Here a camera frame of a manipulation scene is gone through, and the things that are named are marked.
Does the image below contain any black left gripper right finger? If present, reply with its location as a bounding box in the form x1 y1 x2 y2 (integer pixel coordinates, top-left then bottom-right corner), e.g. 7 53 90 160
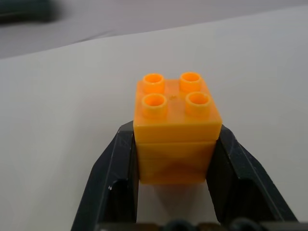
206 125 299 231

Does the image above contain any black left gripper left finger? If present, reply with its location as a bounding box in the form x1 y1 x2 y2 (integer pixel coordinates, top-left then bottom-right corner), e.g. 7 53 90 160
70 121 141 231

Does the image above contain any orange studded building block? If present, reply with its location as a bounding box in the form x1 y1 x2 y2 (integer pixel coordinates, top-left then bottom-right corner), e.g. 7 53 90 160
133 71 222 185

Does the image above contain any dark blurred object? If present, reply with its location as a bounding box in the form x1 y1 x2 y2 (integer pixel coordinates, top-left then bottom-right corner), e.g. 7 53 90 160
0 0 64 25

